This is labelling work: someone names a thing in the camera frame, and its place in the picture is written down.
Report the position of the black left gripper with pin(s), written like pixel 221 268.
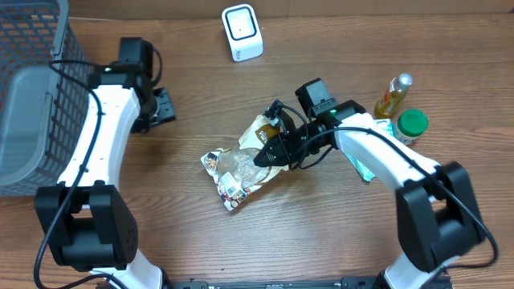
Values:
pixel 169 111

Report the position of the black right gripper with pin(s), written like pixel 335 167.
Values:
pixel 287 145

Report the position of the brown snack packet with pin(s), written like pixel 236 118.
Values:
pixel 233 170

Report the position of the teal white snack packet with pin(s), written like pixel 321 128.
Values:
pixel 365 173

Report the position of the teal tissue pack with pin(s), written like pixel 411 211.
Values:
pixel 385 125

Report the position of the silver round ball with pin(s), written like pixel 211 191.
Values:
pixel 394 95

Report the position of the green lid white jar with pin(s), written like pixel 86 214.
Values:
pixel 410 125

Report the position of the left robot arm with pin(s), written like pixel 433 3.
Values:
pixel 87 224

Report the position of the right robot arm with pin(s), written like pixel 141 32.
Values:
pixel 438 216

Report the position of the white barcode scanner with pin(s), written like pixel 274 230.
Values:
pixel 242 32

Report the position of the grey plastic mesh basket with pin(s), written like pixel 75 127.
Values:
pixel 42 113

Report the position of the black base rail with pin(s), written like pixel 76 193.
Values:
pixel 273 285

